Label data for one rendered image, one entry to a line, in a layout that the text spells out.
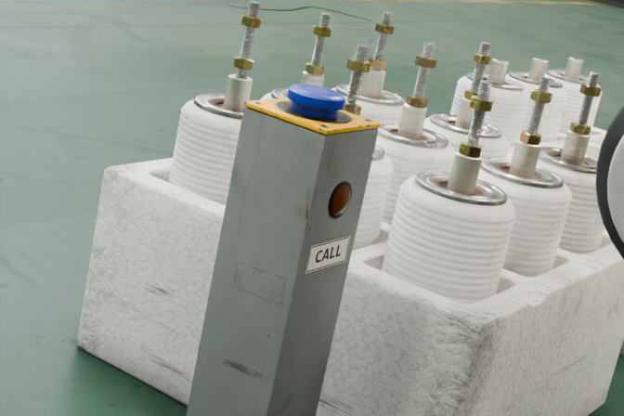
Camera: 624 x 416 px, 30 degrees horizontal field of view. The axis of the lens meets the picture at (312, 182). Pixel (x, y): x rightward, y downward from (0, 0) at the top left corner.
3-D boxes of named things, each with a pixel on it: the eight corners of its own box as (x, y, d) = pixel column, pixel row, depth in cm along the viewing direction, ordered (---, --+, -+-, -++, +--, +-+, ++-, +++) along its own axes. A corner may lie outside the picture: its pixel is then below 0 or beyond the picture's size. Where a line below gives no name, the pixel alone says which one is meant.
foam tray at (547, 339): (605, 404, 122) (652, 244, 117) (426, 538, 90) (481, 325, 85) (307, 274, 142) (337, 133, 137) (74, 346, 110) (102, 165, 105)
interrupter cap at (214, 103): (175, 103, 105) (177, 96, 104) (226, 98, 111) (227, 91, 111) (243, 127, 101) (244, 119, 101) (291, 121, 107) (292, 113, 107)
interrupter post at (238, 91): (215, 110, 106) (222, 74, 105) (231, 108, 108) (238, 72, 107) (237, 116, 104) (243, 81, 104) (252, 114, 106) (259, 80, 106)
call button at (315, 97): (351, 124, 81) (357, 97, 81) (319, 129, 78) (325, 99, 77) (305, 109, 83) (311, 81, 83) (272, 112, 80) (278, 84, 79)
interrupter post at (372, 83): (384, 101, 126) (391, 71, 125) (371, 102, 124) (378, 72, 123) (367, 96, 127) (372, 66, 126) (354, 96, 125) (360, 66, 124)
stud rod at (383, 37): (368, 81, 124) (383, 11, 122) (369, 80, 125) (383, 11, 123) (377, 83, 124) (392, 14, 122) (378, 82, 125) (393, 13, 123)
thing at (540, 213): (513, 393, 102) (565, 200, 98) (410, 358, 105) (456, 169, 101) (533, 358, 111) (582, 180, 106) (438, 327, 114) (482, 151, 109)
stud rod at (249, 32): (237, 85, 105) (253, 3, 103) (232, 83, 105) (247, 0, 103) (247, 85, 105) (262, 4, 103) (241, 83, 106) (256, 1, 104)
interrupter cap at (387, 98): (417, 107, 126) (418, 101, 126) (377, 110, 120) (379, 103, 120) (361, 88, 130) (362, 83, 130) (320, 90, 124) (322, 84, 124)
